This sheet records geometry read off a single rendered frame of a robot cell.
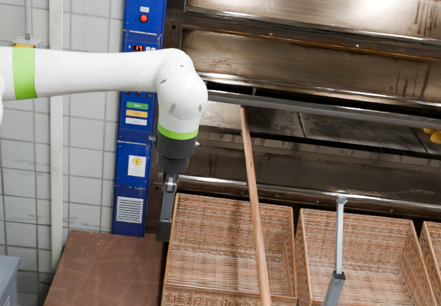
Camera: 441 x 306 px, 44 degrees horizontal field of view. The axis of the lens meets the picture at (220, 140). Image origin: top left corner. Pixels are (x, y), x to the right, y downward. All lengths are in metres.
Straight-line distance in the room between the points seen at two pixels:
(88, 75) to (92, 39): 1.05
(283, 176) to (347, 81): 0.53
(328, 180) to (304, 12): 0.81
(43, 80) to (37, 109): 1.25
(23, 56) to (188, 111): 0.37
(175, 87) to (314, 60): 1.24
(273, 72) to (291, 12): 0.26
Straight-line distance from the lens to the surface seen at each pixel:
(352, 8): 2.29
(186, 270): 2.57
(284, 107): 2.22
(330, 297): 2.22
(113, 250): 2.65
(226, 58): 2.28
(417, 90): 2.47
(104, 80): 1.27
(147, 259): 2.61
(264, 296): 1.63
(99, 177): 2.60
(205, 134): 2.43
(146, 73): 1.27
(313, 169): 2.57
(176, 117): 1.19
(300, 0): 2.24
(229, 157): 2.51
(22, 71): 1.25
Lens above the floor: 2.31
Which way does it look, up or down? 29 degrees down
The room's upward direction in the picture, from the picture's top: 9 degrees clockwise
